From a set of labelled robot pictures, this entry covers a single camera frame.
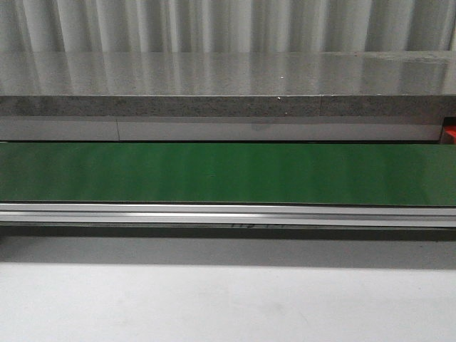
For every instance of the green conveyor belt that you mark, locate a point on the green conveyor belt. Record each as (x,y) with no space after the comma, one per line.
(349,174)

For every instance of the grey stone counter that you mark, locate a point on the grey stone counter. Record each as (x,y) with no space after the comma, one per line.
(310,97)

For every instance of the aluminium conveyor side rail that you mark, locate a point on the aluminium conveyor side rail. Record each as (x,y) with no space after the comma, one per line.
(427,217)

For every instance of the red object at right edge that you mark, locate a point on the red object at right edge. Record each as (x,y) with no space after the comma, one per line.
(449,134)

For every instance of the grey pleated curtain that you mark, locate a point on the grey pleated curtain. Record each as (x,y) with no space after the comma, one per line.
(227,26)

